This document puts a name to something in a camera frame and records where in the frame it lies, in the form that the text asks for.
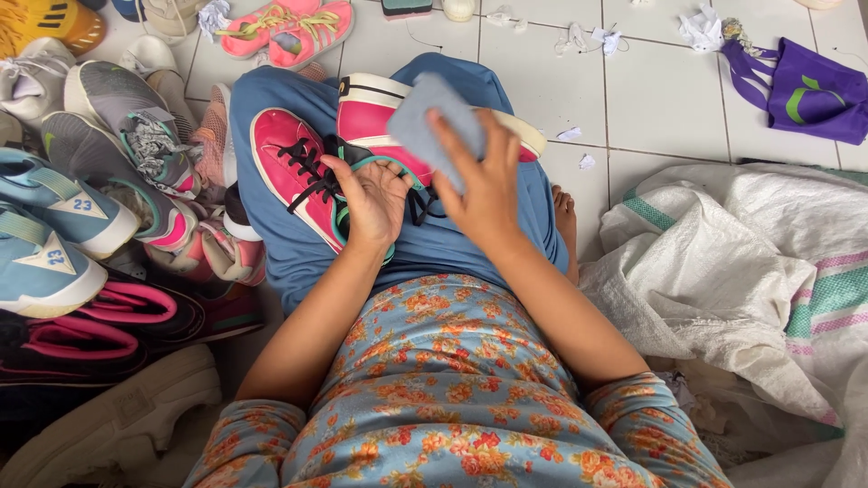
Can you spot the person's right hand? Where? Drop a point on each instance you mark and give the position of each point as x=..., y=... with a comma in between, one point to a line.
x=485, y=196

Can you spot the person's left hand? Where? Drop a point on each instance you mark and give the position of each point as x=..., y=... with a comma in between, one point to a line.
x=369, y=217

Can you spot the pink sneaker with black laces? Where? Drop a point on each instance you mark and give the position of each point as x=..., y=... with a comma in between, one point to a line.
x=288, y=169

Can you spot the grey-blue cleaning cloth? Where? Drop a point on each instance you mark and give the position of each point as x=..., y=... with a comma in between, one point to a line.
x=427, y=115

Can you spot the person's bare foot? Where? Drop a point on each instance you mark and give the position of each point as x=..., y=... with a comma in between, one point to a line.
x=566, y=217

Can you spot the blue trousers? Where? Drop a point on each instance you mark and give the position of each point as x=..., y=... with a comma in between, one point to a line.
x=285, y=251

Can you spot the small white paper scrap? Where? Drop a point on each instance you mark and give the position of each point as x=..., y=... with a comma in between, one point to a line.
x=568, y=133
x=586, y=162

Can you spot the pink high-top sneaker white sole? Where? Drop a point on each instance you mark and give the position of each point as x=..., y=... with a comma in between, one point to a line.
x=363, y=112

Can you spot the black white sneaker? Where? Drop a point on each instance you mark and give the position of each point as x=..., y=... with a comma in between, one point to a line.
x=239, y=213

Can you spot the salmon mesh sneaker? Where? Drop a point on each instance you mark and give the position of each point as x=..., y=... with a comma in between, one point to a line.
x=213, y=135

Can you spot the clear plastic scrap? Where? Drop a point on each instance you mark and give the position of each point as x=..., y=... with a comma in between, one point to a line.
x=505, y=19
x=569, y=39

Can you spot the floral blue blouse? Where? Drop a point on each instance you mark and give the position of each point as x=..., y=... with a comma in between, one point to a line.
x=441, y=393

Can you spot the coral sneaker yellow laces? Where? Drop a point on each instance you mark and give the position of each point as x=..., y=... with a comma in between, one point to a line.
x=254, y=30
x=315, y=34

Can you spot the green pink sponge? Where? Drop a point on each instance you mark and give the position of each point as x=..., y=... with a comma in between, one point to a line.
x=407, y=7

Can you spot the black sneaker pink lining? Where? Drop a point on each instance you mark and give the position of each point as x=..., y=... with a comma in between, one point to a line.
x=156, y=308
x=61, y=349

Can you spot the white woven sack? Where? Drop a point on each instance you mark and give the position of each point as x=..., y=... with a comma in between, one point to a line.
x=719, y=284

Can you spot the crumpled white paper ball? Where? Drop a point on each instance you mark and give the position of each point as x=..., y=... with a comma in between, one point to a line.
x=213, y=17

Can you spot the grey sneaker teal pink trim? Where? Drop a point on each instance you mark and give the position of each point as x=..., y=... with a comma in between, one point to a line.
x=129, y=108
x=95, y=169

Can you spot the large crumpled white paper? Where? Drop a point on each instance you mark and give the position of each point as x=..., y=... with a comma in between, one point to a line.
x=702, y=30

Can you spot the white slip-on shoe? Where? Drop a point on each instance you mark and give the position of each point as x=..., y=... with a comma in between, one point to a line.
x=146, y=54

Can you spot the beige chunky sole shoe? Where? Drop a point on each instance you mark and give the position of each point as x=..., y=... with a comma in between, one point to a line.
x=115, y=420

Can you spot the purple tote bag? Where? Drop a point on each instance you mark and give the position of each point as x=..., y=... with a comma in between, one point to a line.
x=814, y=95

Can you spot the white grey laced sneaker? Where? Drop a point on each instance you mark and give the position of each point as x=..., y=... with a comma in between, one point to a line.
x=30, y=78

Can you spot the yellow sports shoe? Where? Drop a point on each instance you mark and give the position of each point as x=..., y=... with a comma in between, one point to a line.
x=47, y=24

